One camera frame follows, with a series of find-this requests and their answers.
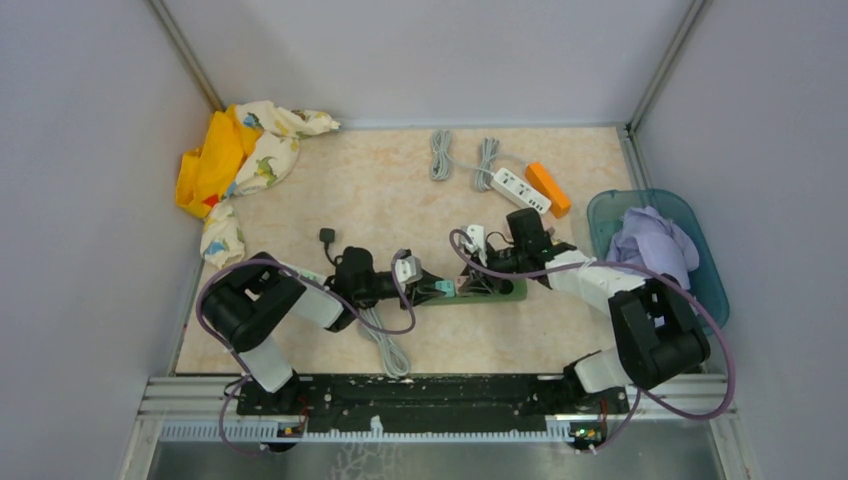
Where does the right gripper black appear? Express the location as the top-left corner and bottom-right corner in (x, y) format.
(458, 241), (527, 294)

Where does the teal plug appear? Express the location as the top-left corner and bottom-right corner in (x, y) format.
(434, 280), (456, 298)

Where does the green long power strip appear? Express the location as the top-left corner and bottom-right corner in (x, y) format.
(420, 278), (528, 306)

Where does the orange power strip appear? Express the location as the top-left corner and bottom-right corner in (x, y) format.
(525, 162), (572, 219)

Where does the white usb power strip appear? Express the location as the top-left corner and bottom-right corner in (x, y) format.
(490, 168), (552, 214)

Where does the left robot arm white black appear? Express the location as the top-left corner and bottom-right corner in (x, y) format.
(196, 247), (446, 414)

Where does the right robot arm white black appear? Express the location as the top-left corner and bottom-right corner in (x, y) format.
(459, 208), (711, 412)

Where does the black plug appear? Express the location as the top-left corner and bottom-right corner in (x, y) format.
(319, 228), (336, 245)

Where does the small white green-plug strip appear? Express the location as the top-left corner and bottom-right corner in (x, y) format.
(284, 263), (328, 288)

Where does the teal plastic bin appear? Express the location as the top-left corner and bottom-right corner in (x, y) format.
(587, 189), (729, 327)

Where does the purple cloth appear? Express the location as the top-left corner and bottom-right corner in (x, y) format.
(606, 206), (700, 290)

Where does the yellow dinosaur cloth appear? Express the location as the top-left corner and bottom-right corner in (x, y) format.
(174, 100), (341, 269)

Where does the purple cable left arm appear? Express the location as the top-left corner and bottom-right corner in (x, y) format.
(193, 250), (419, 460)

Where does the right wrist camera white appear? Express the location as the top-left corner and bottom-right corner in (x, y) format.
(460, 224), (487, 266)

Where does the grey coiled cable small strip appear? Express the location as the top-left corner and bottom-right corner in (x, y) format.
(358, 308), (411, 378)

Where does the grey cable of orange strip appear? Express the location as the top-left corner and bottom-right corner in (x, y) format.
(472, 137), (531, 193)

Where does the grey cable of white strip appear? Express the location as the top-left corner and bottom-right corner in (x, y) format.
(429, 129), (498, 183)

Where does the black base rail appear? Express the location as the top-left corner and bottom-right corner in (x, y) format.
(236, 374), (630, 434)

